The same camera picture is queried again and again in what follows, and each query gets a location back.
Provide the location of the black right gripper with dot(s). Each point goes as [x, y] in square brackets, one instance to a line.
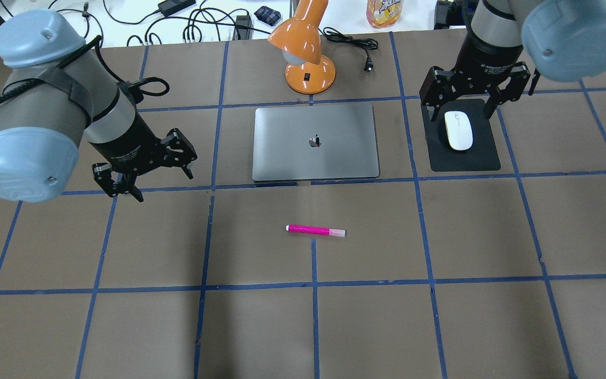
[483, 57]

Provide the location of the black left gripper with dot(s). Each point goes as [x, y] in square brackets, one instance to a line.
[127, 142]

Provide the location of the white computer mouse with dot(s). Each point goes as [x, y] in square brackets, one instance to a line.
[459, 131]

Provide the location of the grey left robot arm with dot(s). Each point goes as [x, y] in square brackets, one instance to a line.
[61, 92]

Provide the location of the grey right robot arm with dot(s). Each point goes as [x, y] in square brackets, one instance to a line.
[566, 41]

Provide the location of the black mousepad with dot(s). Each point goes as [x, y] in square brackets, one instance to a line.
[482, 156]

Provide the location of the pink marker pen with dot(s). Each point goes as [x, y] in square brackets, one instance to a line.
[315, 230]

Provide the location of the yellow drink bottle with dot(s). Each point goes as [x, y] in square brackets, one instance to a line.
[382, 14]

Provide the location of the silver laptop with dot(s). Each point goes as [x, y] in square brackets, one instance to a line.
[333, 141]

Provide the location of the orange desk lamp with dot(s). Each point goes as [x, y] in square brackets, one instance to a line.
[303, 47]

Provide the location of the black power adapter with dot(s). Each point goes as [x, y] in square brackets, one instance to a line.
[172, 7]

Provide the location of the dark blue pouch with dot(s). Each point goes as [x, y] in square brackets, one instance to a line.
[268, 15]

